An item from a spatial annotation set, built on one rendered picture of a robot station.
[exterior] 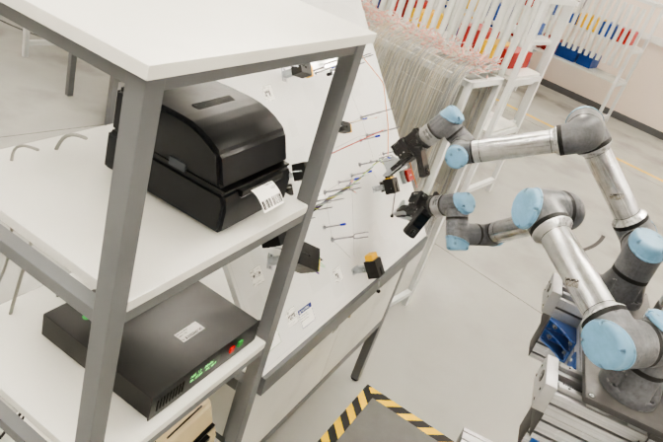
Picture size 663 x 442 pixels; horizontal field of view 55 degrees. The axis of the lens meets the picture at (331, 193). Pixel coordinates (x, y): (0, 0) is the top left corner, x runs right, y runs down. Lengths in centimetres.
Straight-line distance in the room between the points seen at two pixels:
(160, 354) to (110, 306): 45
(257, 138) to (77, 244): 38
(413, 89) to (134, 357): 206
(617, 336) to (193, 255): 98
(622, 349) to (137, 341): 108
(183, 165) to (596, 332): 102
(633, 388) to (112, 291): 129
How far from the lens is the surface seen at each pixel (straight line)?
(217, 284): 217
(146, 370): 139
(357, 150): 234
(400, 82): 313
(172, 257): 112
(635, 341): 164
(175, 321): 151
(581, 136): 205
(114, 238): 92
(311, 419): 295
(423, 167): 227
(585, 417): 185
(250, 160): 121
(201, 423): 177
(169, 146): 120
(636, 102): 1040
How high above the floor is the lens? 211
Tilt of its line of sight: 27 degrees down
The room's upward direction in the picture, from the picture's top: 18 degrees clockwise
